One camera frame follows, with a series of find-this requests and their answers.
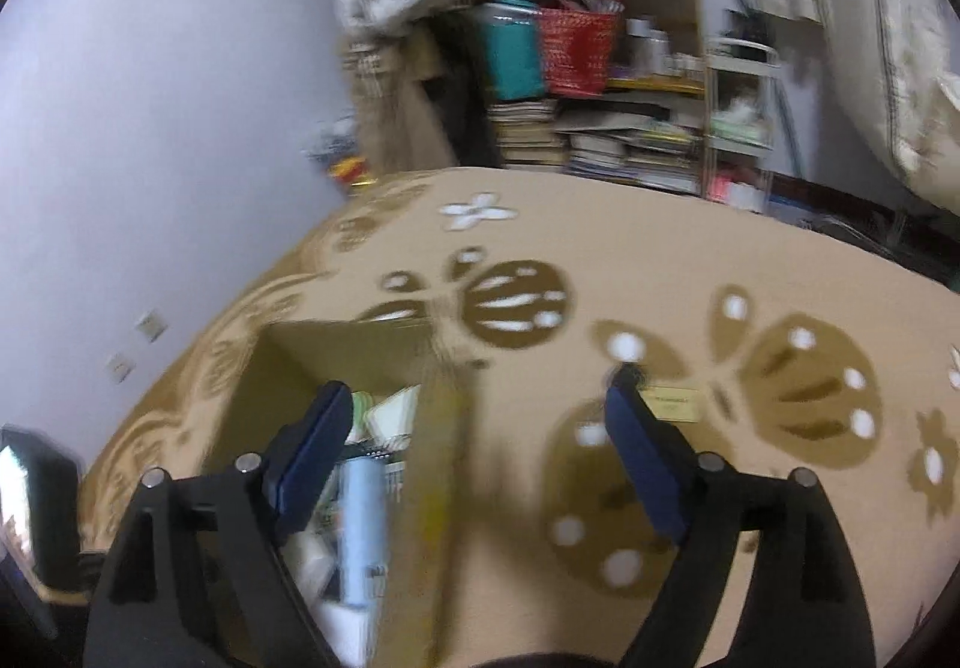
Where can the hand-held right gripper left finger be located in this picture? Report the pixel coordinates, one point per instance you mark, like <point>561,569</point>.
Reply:
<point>315,458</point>

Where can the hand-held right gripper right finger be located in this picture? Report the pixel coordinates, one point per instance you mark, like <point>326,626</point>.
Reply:
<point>645,465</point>

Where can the light blue tube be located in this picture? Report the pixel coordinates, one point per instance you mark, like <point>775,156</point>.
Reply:
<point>364,533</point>

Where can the cardboard box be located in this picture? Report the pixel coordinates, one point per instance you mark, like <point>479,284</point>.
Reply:
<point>442,525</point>

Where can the small yellow card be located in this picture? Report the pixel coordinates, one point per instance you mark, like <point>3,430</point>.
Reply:
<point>675,404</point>

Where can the beige patterned carpet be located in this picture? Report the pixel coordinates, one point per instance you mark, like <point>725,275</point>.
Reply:
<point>600,248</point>

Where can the bag of plush toys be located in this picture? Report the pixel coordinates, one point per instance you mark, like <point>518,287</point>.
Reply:
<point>349,172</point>

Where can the wide stack of books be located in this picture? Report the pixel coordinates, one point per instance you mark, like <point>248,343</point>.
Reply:
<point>630,158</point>

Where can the narrow stack of books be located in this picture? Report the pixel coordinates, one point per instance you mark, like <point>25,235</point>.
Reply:
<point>525,136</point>

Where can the beige coat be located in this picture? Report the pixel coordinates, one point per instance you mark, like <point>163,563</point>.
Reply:
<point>390,113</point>

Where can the red patterned bag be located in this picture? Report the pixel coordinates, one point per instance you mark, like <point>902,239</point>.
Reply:
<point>577,53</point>

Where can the row of cosmetic bottles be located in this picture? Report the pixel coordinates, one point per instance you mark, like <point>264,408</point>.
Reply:
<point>649,46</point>

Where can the white cart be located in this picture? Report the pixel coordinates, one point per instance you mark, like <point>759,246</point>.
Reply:
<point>739,50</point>

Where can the teal bag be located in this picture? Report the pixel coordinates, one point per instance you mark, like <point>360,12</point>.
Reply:
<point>514,57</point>

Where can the white duvet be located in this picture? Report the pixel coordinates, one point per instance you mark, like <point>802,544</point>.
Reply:
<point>900,38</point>

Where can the white wall socket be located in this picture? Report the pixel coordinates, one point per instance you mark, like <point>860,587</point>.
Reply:
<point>152,325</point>
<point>118,366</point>

